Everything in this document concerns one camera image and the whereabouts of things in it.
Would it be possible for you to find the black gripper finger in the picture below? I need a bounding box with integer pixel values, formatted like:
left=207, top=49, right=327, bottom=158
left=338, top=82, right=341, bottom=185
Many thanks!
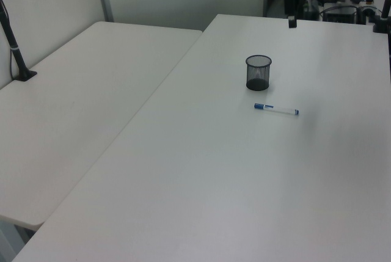
left=296, top=1, right=307, bottom=20
left=285, top=1, right=298, bottom=29

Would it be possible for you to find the blue capped white marker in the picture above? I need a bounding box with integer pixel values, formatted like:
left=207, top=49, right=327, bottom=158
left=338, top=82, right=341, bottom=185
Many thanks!
left=254, top=103, right=300, bottom=117

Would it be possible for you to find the black equipment box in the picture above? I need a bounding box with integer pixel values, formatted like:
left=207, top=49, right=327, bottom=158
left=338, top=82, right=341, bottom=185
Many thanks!
left=323, top=5, right=359, bottom=24

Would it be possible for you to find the black mesh pen cup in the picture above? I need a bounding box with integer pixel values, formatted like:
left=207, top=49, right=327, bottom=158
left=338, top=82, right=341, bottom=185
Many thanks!
left=244, top=54, right=272, bottom=92

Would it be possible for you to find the black pole with white band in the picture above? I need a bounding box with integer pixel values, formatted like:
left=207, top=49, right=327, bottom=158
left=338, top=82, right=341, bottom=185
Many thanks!
left=0, top=0, right=38, bottom=83

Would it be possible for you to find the black table clamp mount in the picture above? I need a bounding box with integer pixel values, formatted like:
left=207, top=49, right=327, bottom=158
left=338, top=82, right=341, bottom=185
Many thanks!
left=371, top=0, right=391, bottom=34

